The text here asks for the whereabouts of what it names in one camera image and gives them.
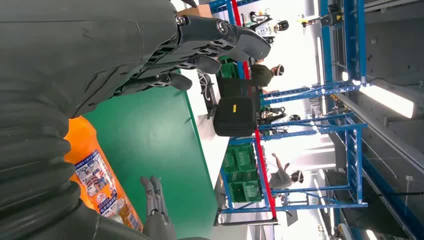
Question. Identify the black carrying case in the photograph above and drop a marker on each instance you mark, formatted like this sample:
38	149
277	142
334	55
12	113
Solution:
235	119

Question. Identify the black bag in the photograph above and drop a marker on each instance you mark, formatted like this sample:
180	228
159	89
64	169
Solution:
238	87

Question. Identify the white humanoid robot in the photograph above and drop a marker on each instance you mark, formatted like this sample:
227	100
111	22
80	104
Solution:
265	28

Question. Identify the white table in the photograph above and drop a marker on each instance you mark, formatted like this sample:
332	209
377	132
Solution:
208	145

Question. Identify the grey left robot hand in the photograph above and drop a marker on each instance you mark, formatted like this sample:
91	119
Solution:
82	49

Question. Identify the green plastic crate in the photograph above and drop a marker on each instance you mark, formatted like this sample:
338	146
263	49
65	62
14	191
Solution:
228	69
245	192
240	159

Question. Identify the long ceiling light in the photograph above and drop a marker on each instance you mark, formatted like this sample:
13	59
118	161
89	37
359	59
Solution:
387	99

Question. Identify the brown cardboard box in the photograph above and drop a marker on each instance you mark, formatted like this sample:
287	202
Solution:
198	11

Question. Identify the person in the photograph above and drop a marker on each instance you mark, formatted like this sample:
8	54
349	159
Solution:
280	179
260	74
271	116

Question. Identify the orange detergent bottle clear cap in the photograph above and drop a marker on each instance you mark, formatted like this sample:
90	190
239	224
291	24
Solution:
99	185

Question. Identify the blue steel rack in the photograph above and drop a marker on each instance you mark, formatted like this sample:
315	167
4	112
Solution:
351	159
356	39

